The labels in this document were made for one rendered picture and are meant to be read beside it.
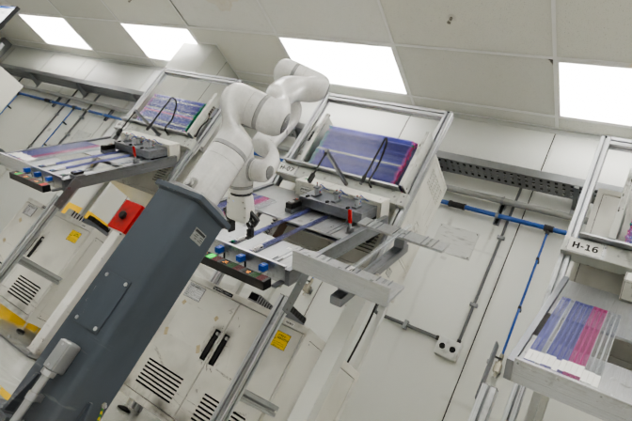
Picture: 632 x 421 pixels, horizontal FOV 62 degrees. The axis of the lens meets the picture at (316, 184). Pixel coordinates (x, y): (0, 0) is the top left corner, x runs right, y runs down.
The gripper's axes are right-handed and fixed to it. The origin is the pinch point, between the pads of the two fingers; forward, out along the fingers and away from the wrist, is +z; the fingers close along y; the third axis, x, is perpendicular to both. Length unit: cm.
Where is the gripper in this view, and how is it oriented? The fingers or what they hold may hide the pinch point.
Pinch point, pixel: (241, 232)
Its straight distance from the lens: 191.9
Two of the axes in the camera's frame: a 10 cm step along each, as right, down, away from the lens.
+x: 5.9, -2.2, 7.8
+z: -0.5, 9.5, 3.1
